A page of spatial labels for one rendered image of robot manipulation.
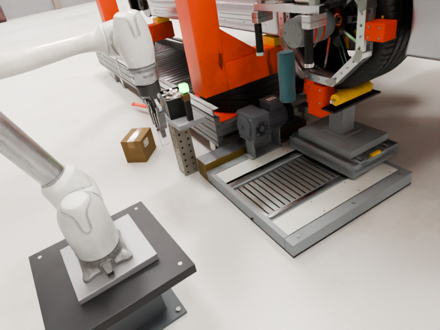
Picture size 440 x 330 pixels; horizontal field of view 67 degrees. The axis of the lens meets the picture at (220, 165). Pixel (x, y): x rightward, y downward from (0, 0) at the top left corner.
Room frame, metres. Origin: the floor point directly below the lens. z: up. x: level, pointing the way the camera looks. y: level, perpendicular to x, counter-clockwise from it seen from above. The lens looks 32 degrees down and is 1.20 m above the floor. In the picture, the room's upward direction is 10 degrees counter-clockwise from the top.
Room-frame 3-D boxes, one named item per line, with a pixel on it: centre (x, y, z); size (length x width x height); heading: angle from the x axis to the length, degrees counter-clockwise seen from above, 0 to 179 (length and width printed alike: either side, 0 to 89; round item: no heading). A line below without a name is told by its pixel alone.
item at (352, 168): (1.69, -0.74, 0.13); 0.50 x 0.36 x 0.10; 25
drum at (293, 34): (1.59, -0.52, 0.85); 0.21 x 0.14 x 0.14; 115
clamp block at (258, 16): (1.69, -0.32, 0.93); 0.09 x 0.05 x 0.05; 115
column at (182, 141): (1.92, 0.21, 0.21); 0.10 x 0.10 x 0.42; 25
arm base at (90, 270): (0.90, 0.48, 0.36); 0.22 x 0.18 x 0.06; 26
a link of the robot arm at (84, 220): (0.92, 0.49, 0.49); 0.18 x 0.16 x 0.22; 23
